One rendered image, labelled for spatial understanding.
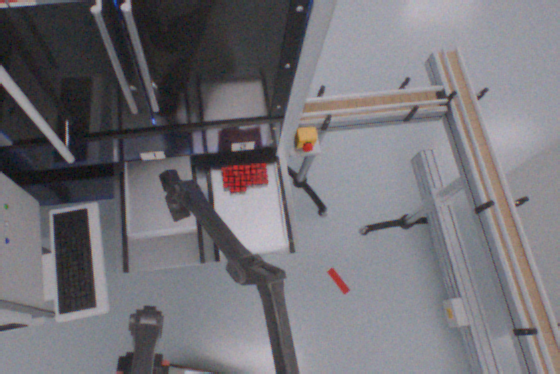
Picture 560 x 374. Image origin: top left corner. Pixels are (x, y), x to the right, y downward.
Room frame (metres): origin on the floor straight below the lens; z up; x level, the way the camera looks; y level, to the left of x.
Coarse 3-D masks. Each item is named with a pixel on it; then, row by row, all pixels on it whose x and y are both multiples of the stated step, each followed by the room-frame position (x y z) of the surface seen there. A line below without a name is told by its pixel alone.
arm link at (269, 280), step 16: (256, 272) 0.20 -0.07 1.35; (272, 272) 0.20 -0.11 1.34; (256, 288) 0.16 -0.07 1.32; (272, 288) 0.16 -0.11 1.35; (272, 304) 0.12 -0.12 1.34; (272, 320) 0.08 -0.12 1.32; (288, 320) 0.08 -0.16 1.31; (272, 336) 0.04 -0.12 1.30; (288, 336) 0.04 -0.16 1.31; (272, 352) 0.00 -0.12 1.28; (288, 352) 0.00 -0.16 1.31; (288, 368) -0.04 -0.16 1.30
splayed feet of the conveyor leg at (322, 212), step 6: (288, 168) 1.03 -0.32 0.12; (294, 174) 0.99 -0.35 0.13; (294, 180) 0.95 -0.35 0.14; (306, 180) 0.95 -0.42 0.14; (300, 186) 0.92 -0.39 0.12; (306, 186) 0.92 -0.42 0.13; (306, 192) 0.89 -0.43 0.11; (312, 192) 0.89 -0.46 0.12; (312, 198) 0.86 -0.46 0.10; (318, 198) 0.86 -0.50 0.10; (318, 204) 0.82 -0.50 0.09; (324, 204) 0.83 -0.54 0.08; (318, 210) 0.81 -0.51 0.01; (324, 210) 0.79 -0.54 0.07; (324, 216) 0.78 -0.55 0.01
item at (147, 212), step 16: (144, 160) 0.71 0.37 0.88; (160, 160) 0.72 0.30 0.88; (176, 160) 0.72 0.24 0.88; (128, 176) 0.64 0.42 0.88; (144, 176) 0.64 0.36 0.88; (128, 192) 0.57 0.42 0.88; (144, 192) 0.58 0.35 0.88; (160, 192) 0.58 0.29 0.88; (128, 208) 0.51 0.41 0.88; (144, 208) 0.51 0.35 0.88; (160, 208) 0.51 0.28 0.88; (128, 224) 0.44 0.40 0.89; (144, 224) 0.45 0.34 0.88; (160, 224) 0.45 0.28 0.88; (176, 224) 0.45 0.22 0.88; (192, 224) 0.45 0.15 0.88
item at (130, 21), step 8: (128, 0) 0.67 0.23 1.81; (128, 8) 0.63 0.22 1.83; (128, 16) 0.63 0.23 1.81; (128, 24) 0.63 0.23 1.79; (136, 32) 0.63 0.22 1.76; (136, 40) 0.63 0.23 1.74; (136, 48) 0.63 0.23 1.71; (136, 56) 0.63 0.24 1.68; (144, 56) 0.64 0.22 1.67; (144, 64) 0.63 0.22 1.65; (144, 72) 0.63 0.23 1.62; (144, 80) 0.63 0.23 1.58; (152, 88) 0.63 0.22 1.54; (152, 96) 0.63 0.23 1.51; (152, 104) 0.63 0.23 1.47
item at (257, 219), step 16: (272, 176) 0.67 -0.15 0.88; (224, 192) 0.59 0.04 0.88; (256, 192) 0.60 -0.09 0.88; (272, 192) 0.60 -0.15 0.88; (224, 208) 0.52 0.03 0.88; (240, 208) 0.53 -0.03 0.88; (256, 208) 0.53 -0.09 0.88; (272, 208) 0.53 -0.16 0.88; (240, 224) 0.46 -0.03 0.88; (256, 224) 0.46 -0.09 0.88; (272, 224) 0.47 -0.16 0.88; (240, 240) 0.40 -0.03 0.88; (256, 240) 0.40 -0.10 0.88; (272, 240) 0.40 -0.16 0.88; (288, 240) 0.40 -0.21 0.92
